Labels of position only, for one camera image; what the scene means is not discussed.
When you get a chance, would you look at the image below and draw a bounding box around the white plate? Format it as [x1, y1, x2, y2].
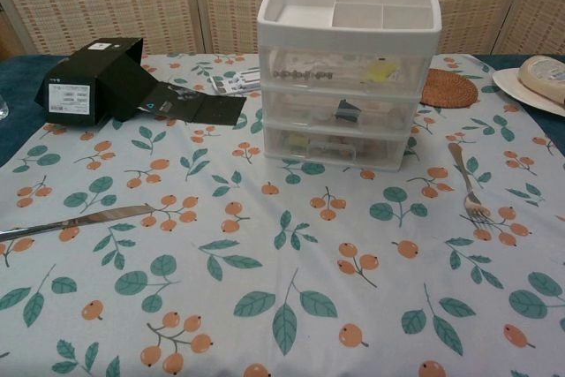
[492, 66, 565, 118]

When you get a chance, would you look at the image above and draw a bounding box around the round woven rattan coaster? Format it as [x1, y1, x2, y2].
[418, 67, 479, 109]

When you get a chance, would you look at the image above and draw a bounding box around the white plastic drawer organizer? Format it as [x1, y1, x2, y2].
[256, 0, 442, 171]

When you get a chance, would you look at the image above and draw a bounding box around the floral leaf print tablecloth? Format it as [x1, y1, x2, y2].
[0, 52, 565, 377]

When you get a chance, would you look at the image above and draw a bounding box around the black cardboard box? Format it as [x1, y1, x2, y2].
[34, 36, 160, 126]

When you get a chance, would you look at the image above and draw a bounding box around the white printed label card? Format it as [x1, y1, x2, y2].
[237, 65, 261, 87]
[209, 72, 248, 95]

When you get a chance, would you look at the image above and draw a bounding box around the clear plastic storage box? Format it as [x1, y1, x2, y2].
[260, 45, 428, 95]

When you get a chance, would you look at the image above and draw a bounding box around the silver fork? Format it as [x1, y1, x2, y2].
[448, 142, 494, 230]

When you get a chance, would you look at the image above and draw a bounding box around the black unfolded cardboard sleeve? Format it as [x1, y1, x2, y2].
[140, 80, 247, 125]

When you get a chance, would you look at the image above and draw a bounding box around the metal bead chain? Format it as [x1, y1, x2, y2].
[272, 68, 335, 80]

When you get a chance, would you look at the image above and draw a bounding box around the black binder clip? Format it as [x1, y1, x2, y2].
[335, 101, 359, 123]

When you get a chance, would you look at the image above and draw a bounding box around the yellow plastic packet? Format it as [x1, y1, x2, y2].
[361, 61, 396, 85]

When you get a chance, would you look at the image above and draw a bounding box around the beige squeeze sauce bottle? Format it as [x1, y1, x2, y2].
[516, 54, 565, 107]

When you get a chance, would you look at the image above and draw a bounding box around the silver table knife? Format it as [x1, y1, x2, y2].
[0, 204, 154, 244]

